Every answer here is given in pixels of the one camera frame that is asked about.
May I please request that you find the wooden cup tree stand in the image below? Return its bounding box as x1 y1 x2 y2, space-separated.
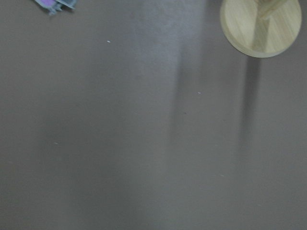
220 0 302 58

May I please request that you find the purple cloth under grey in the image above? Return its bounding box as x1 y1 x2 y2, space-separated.
34 0 62 15

